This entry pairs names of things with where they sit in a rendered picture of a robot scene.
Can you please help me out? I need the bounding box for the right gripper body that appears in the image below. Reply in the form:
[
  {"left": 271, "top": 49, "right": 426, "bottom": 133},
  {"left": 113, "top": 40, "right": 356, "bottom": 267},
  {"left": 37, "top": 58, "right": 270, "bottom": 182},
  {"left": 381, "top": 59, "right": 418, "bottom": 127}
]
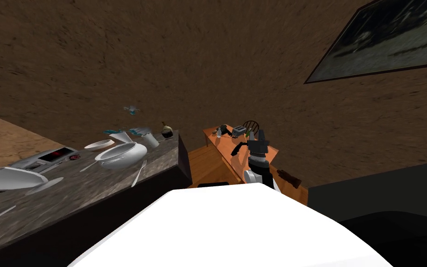
[{"left": 248, "top": 139, "right": 270, "bottom": 157}]

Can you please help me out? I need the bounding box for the dark wooden chair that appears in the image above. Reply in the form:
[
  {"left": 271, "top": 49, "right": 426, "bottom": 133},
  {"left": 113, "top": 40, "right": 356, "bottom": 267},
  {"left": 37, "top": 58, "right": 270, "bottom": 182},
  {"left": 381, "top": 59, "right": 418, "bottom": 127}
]
[{"left": 242, "top": 120, "right": 260, "bottom": 139}]

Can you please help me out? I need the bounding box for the orange wooden table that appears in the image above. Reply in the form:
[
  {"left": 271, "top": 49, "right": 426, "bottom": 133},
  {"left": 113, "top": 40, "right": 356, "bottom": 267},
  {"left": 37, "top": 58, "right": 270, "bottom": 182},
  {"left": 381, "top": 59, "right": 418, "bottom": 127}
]
[{"left": 202, "top": 124, "right": 309, "bottom": 207}]

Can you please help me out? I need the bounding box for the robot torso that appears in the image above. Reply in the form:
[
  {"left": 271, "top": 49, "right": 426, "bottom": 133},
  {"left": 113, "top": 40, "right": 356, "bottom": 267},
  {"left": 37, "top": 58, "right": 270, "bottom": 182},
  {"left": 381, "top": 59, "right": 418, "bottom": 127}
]
[{"left": 67, "top": 182, "right": 394, "bottom": 267}]

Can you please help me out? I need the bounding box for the dark round bottle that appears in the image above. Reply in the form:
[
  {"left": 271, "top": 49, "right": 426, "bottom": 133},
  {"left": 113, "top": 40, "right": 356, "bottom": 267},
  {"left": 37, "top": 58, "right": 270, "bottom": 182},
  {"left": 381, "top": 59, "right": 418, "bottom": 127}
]
[{"left": 161, "top": 121, "right": 175, "bottom": 140}]

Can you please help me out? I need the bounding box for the white cup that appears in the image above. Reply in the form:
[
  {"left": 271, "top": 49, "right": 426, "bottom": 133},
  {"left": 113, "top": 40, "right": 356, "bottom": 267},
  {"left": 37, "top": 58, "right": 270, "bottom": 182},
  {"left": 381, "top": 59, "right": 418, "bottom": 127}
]
[{"left": 141, "top": 133, "right": 160, "bottom": 149}]

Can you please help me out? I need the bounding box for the silver fork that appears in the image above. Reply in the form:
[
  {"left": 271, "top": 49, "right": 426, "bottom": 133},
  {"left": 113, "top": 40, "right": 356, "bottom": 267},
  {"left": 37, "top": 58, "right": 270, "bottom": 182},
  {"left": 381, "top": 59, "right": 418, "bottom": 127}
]
[{"left": 131, "top": 159, "right": 148, "bottom": 188}]

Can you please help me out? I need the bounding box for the dark grey sofa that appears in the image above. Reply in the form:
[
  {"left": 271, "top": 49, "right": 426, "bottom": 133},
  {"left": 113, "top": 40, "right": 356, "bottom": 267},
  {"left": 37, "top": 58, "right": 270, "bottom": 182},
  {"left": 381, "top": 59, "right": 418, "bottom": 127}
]
[{"left": 307, "top": 159, "right": 427, "bottom": 267}]

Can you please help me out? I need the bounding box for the white vase with teal plant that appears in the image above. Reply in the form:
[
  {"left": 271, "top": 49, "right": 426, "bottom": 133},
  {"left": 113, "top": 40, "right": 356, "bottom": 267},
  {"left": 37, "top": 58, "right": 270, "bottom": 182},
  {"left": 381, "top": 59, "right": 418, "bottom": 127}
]
[{"left": 102, "top": 105, "right": 152, "bottom": 145}]

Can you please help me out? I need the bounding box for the white deep bowl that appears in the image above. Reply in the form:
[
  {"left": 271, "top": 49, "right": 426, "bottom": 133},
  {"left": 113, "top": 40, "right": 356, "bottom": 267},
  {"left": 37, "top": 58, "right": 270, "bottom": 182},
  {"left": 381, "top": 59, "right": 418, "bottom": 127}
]
[{"left": 94, "top": 142, "right": 148, "bottom": 171}]

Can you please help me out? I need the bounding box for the small white plate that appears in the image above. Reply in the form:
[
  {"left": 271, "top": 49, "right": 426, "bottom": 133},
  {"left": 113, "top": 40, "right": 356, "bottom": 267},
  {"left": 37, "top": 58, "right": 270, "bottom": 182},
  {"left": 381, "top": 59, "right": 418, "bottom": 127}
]
[{"left": 84, "top": 139, "right": 115, "bottom": 151}]

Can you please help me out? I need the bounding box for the silver butter knife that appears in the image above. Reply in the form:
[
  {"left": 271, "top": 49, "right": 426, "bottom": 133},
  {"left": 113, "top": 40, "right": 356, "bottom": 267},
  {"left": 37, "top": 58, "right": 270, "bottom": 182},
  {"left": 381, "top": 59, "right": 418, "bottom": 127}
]
[{"left": 79, "top": 161, "right": 100, "bottom": 173}]

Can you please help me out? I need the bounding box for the grey kitchen scale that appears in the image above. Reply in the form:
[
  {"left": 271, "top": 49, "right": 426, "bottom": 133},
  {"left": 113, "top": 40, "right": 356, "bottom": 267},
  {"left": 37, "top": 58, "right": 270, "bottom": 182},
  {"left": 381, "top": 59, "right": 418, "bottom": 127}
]
[{"left": 11, "top": 146, "right": 79, "bottom": 174}]

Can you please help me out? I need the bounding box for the large white shallow bowl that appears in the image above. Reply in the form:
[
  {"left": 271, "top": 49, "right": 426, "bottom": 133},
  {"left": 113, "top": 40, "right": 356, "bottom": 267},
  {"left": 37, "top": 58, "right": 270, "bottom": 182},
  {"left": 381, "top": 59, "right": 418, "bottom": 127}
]
[{"left": 0, "top": 166, "right": 49, "bottom": 192}]

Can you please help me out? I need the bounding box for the dark framed wall picture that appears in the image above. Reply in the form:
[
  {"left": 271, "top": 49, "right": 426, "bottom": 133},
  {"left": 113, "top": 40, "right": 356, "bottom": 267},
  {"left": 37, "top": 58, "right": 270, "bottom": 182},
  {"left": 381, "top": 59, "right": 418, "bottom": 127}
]
[{"left": 304, "top": 0, "right": 427, "bottom": 85}]

